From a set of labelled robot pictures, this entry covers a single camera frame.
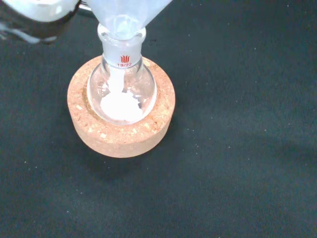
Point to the glass round-bottom flask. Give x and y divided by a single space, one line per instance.
123 109

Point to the black bench cloth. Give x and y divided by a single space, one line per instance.
235 148

